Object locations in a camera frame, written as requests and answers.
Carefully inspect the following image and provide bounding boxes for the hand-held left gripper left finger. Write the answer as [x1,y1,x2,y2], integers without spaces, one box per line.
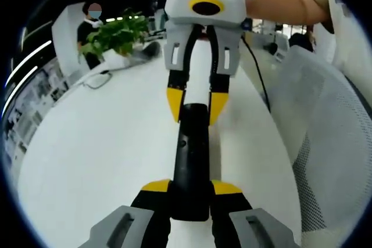
[78,178,172,248]

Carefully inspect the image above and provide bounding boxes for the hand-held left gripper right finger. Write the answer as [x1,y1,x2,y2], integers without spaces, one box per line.
[209,179,300,248]

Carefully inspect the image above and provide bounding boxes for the black remote control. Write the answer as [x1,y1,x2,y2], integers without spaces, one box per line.
[171,103,210,221]

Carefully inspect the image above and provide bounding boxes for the dark object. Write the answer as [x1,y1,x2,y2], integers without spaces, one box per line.
[138,41,162,60]

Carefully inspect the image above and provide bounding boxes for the green potted plant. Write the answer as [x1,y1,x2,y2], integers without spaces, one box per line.
[80,9,149,70]

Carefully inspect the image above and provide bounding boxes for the white mesh office chair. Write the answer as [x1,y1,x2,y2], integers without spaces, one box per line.
[269,45,372,248]

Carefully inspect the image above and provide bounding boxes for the person's white shirt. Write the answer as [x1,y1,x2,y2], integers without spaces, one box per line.
[313,0,372,77]

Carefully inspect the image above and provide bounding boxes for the thin ceiling light strip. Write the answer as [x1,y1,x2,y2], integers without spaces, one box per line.
[4,40,53,88]
[1,66,39,117]

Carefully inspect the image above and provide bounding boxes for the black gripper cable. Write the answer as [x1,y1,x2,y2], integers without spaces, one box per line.
[240,35,271,113]

